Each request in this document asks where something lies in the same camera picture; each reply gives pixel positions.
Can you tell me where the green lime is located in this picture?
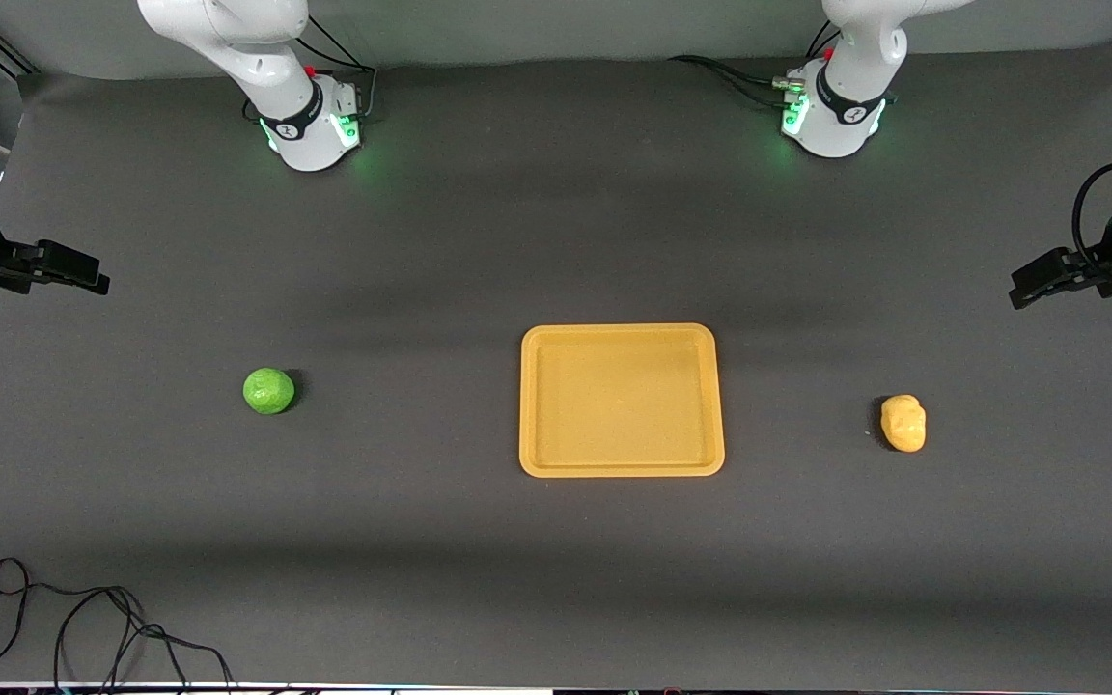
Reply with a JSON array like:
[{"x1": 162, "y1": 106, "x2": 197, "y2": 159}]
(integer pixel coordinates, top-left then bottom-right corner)
[{"x1": 243, "y1": 368, "x2": 296, "y2": 416}]

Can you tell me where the black left arm base cable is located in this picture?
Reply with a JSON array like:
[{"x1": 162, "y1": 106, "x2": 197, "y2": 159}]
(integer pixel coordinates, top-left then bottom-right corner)
[{"x1": 668, "y1": 17, "x2": 844, "y2": 109}]

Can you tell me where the black right arm base cable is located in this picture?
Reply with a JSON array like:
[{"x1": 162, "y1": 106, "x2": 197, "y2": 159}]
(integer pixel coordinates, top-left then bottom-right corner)
[{"x1": 243, "y1": 14, "x2": 379, "y2": 125}]

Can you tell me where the thin black cable on table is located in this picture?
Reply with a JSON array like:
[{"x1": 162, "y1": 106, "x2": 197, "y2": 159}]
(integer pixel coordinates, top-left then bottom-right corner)
[{"x1": 0, "y1": 557, "x2": 238, "y2": 692}]

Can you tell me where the dark grey table mat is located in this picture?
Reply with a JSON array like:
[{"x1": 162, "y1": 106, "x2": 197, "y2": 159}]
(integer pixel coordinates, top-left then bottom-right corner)
[{"x1": 0, "y1": 37, "x2": 1112, "y2": 692}]

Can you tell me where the yellow potato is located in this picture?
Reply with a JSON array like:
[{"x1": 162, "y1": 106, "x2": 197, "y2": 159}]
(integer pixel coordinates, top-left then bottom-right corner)
[{"x1": 880, "y1": 394, "x2": 928, "y2": 453}]

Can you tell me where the aluminium frame rail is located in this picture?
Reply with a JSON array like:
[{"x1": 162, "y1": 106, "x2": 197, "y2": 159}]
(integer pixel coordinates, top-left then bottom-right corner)
[{"x1": 0, "y1": 17, "x2": 38, "y2": 78}]

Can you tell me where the yellow plastic tray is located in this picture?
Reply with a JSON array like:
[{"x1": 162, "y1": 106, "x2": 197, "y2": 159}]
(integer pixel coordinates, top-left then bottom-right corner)
[{"x1": 518, "y1": 323, "x2": 726, "y2": 479}]

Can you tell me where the black arm base cable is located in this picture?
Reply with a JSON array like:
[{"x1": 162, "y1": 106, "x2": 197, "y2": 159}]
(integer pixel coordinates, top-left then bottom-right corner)
[
  {"x1": 668, "y1": 17, "x2": 844, "y2": 109},
  {"x1": 243, "y1": 14, "x2": 379, "y2": 125}
]

